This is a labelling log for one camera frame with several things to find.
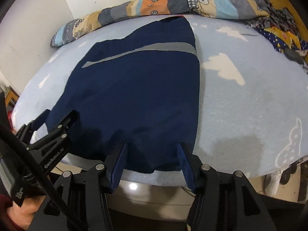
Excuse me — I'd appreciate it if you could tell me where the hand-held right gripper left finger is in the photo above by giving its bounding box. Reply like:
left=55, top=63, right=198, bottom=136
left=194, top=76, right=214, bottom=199
left=30, top=141, right=128, bottom=231

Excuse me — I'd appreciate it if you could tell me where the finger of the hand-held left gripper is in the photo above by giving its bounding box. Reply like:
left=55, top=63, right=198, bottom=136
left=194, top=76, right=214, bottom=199
left=15, top=109, right=51, bottom=147
left=25, top=109, right=81, bottom=151

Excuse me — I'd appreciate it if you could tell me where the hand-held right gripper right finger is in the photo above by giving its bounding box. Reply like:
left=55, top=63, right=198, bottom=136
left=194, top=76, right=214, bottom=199
left=176, top=141, right=277, bottom=231

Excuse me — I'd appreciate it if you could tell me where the navy jacket with red collar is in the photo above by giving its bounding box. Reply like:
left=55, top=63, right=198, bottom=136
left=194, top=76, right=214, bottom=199
left=46, top=16, right=200, bottom=174

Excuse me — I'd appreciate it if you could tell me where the person's left forearm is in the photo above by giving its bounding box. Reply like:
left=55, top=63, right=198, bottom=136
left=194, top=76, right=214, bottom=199
left=0, top=194, right=17, bottom=231

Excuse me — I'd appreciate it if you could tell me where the person's left hand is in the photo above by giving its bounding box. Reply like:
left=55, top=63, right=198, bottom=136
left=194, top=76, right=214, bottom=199
left=6, top=195, right=46, bottom=231

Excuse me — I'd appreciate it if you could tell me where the wooden shelf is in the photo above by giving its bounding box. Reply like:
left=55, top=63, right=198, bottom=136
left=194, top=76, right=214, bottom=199
left=5, top=87, right=21, bottom=111

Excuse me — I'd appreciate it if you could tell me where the light blue cloud-print bed sheet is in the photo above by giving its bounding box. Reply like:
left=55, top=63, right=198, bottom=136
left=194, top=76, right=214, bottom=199
left=12, top=13, right=308, bottom=188

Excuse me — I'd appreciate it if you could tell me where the white shoe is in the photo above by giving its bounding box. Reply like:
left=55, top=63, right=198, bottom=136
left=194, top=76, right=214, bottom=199
left=264, top=167, right=284, bottom=197

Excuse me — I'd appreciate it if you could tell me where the dark shoe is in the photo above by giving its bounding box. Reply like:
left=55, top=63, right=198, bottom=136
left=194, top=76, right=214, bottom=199
left=280, top=162, right=297, bottom=184

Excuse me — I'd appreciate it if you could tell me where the small grey cloth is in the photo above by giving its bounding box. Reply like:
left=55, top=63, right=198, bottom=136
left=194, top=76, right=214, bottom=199
left=284, top=48, right=305, bottom=64

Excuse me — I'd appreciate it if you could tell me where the dark grey checked cloth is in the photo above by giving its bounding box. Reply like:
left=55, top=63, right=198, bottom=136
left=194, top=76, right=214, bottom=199
left=245, top=0, right=301, bottom=33

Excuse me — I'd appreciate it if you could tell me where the black cable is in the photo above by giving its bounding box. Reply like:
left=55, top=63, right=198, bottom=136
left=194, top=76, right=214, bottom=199
left=0, top=125, right=83, bottom=231

